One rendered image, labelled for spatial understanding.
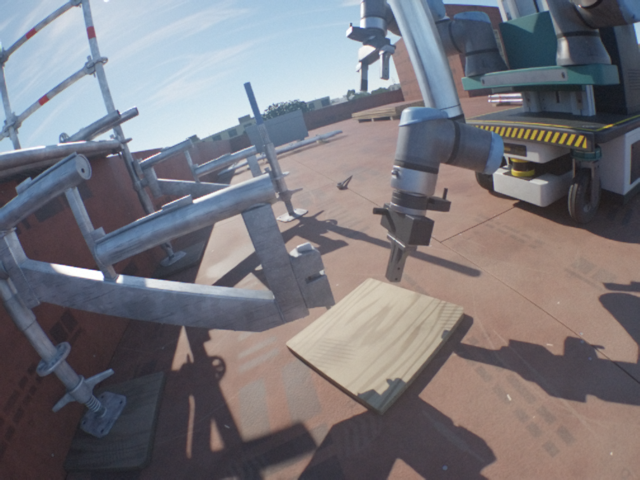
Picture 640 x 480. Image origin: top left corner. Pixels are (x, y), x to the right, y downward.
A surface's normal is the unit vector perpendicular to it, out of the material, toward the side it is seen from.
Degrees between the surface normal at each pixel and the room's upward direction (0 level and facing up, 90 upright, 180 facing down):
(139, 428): 0
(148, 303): 90
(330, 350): 0
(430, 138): 85
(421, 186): 85
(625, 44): 90
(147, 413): 0
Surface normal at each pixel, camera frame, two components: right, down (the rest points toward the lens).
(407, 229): -0.96, -0.04
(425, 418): -0.29, -0.87
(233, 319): 0.23, 0.33
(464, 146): -0.06, 0.39
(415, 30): -0.55, 0.51
